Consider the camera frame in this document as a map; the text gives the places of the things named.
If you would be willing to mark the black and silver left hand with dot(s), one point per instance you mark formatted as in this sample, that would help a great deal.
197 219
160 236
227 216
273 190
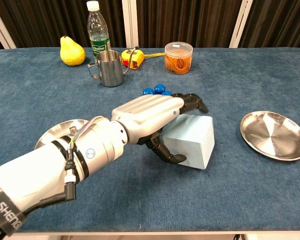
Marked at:
147 112

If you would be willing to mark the blue building block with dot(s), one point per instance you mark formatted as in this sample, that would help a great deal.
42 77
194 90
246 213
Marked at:
160 88

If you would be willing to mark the light blue foam cube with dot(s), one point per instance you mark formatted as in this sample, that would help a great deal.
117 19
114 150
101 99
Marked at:
192 140

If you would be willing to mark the round steel plate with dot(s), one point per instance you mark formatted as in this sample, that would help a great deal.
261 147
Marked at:
57 130
275 136

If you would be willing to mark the yellow tape measure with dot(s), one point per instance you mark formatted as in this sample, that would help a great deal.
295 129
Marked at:
133 58

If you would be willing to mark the clear jar of rubber bands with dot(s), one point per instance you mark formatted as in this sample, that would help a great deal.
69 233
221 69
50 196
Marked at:
178 60

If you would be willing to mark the blue table cloth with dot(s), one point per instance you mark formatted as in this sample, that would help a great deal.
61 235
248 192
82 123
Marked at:
165 195

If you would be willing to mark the clear plastic water bottle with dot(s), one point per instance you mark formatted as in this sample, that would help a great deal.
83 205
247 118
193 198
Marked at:
98 30

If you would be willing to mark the yellow pear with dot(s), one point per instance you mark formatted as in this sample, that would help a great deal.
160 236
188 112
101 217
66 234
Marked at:
71 53

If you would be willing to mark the white frame post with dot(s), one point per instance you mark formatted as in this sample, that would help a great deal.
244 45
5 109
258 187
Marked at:
1 30
130 22
240 25

